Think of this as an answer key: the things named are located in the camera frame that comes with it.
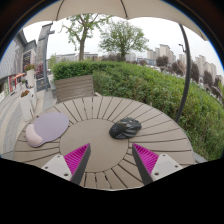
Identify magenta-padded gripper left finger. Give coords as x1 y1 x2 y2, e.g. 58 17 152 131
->
41 143 92 186

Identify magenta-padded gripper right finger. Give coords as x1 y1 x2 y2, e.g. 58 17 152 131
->
131 143 183 186

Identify black computer mouse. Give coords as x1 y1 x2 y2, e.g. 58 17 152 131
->
108 117 143 140

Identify lilac mouse pad with wrist rest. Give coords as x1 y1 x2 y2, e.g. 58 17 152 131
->
25 112 70 149

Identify green hedge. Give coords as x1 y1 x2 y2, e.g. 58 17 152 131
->
51 60 224 162

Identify grey slatted outdoor chair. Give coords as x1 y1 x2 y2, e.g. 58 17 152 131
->
53 74 101 104

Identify white planter with orange flowers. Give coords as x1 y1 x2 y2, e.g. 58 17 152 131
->
19 89 38 122

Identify dark curved parasol pole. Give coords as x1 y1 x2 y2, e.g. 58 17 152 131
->
174 23 192 124

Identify white planter with red flowers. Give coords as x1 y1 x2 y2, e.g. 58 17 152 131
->
23 63 37 90

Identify tall grey sign pillar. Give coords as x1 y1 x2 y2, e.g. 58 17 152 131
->
35 22 56 92

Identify distant apartment blocks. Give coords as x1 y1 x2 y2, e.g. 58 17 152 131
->
145 43 224 88

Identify bare-trunked tall tree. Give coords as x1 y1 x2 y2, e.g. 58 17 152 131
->
61 13 111 62

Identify grey shopfront building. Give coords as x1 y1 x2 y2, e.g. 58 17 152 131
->
0 29 38 102

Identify round-crowned leafy tree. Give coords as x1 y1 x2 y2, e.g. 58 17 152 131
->
98 19 150 62

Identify beige parasol canopy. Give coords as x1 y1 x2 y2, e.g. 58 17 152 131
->
24 0 210 42

